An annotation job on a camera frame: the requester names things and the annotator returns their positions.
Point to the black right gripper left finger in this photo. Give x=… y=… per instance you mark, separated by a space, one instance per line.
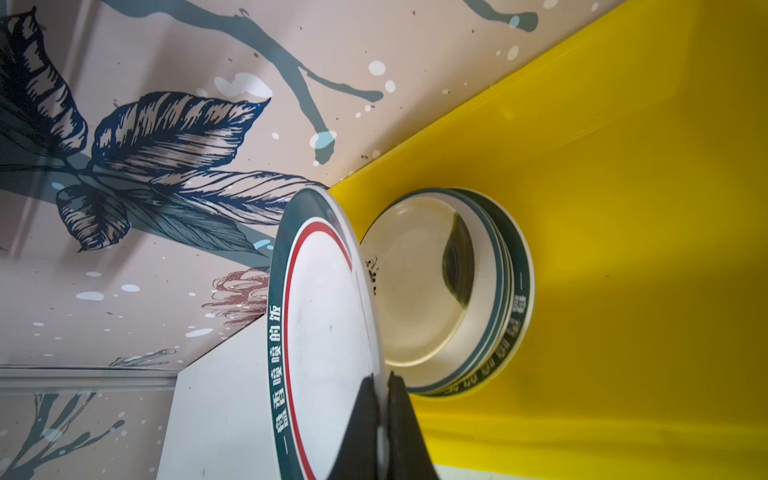
x=357 y=458

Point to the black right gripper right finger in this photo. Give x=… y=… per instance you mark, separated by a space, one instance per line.
x=408 y=455

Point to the cream plate black green patch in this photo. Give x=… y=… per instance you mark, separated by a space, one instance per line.
x=403 y=251

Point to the yellow plastic bin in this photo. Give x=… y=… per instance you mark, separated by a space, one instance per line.
x=633 y=156

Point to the aluminium frame post left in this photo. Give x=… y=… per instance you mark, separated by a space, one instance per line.
x=22 y=380

